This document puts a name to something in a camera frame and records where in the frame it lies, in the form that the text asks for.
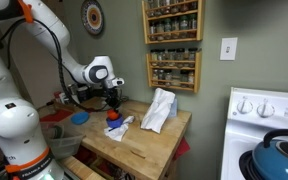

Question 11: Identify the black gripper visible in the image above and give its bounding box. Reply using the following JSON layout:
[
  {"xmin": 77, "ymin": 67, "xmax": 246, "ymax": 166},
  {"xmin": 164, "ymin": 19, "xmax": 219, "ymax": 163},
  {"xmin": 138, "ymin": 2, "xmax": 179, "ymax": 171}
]
[{"xmin": 103, "ymin": 86, "xmax": 123, "ymax": 113}]

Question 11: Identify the orange plastic cup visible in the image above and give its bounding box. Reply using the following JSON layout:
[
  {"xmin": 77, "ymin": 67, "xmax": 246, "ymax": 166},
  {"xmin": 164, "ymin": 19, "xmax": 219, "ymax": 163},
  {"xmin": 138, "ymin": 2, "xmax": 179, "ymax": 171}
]
[{"xmin": 106, "ymin": 109, "xmax": 120, "ymax": 121}]

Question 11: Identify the light blue plastic bowl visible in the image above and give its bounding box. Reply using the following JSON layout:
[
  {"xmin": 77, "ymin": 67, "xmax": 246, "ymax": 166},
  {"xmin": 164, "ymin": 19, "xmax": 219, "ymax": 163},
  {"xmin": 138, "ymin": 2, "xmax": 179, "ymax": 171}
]
[{"xmin": 70, "ymin": 111, "xmax": 91, "ymax": 126}]

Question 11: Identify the small white crumpled cloth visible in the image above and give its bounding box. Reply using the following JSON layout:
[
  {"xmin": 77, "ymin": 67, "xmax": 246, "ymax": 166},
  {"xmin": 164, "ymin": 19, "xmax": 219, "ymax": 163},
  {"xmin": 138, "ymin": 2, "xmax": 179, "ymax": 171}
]
[{"xmin": 103, "ymin": 115, "xmax": 136, "ymax": 143}]

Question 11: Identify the pale blue tissue box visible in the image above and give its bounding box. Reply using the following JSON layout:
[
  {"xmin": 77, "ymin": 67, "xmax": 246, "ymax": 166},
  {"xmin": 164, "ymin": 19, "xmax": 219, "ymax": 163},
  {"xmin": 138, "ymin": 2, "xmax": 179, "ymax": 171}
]
[{"xmin": 168, "ymin": 96, "xmax": 179, "ymax": 119}]

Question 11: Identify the red silicone mat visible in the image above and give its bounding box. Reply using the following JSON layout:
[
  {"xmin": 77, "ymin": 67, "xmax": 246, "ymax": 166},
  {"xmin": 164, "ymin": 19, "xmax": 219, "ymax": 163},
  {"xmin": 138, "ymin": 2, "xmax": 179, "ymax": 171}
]
[{"xmin": 38, "ymin": 109, "xmax": 74, "ymax": 124}]

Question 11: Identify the clear plastic storage container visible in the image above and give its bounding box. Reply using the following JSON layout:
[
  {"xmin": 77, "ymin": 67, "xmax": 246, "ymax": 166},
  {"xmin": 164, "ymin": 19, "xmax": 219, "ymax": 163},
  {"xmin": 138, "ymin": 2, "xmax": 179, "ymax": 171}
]
[{"xmin": 40, "ymin": 121, "xmax": 85, "ymax": 160}]

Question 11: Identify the wooden spice rack with jars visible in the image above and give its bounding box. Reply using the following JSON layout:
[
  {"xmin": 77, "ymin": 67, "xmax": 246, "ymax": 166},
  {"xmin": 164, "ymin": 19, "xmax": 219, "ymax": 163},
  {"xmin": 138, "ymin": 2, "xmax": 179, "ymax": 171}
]
[
  {"xmin": 146, "ymin": 49, "xmax": 203, "ymax": 94},
  {"xmin": 141, "ymin": 0, "xmax": 205, "ymax": 45}
]

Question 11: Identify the red hanging cloth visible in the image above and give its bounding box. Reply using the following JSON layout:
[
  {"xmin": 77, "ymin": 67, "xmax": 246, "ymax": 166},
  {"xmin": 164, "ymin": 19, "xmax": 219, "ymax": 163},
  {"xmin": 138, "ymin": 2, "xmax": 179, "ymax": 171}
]
[{"xmin": 173, "ymin": 136, "xmax": 191, "ymax": 162}]

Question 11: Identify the white electric stove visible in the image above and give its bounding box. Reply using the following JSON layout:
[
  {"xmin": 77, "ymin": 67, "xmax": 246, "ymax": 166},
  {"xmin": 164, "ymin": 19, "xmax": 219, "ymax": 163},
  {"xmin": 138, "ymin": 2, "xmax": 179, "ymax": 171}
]
[{"xmin": 220, "ymin": 87, "xmax": 288, "ymax": 180}]

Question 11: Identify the dark blue bowl with handle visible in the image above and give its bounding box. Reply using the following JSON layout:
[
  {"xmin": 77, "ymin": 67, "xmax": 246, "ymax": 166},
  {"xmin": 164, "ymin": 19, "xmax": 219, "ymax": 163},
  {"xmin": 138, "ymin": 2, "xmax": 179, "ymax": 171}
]
[{"xmin": 105, "ymin": 113, "xmax": 125, "ymax": 130}]

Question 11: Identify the white wall light switch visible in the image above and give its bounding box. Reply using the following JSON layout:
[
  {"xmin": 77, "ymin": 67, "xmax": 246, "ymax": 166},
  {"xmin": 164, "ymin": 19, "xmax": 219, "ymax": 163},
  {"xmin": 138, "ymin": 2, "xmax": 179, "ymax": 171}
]
[{"xmin": 219, "ymin": 37, "xmax": 239, "ymax": 62}]

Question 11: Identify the blue kettle with black handle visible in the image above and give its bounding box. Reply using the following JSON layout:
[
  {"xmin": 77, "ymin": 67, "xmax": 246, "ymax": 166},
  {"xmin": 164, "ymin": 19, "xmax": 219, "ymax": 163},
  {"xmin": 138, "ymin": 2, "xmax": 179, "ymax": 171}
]
[{"xmin": 250, "ymin": 129, "xmax": 288, "ymax": 180}]

